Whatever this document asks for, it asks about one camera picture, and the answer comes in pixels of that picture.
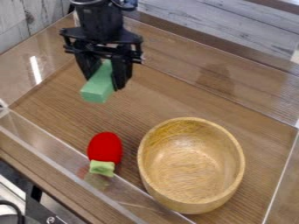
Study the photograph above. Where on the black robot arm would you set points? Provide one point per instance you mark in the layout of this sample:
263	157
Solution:
98	1

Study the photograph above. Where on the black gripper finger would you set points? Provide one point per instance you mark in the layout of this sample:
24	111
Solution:
122	71
88	62

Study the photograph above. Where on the brown wooden bowl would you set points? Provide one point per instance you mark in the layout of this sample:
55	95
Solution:
191	164

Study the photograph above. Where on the green rectangular block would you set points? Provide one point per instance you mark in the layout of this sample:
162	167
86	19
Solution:
99	87

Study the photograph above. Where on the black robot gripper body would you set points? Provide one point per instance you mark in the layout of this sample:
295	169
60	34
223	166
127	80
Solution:
100	36

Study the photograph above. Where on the red plush radish toy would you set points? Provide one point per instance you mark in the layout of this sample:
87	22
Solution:
104	153

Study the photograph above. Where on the black stand with cable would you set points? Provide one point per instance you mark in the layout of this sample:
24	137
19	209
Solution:
19	210

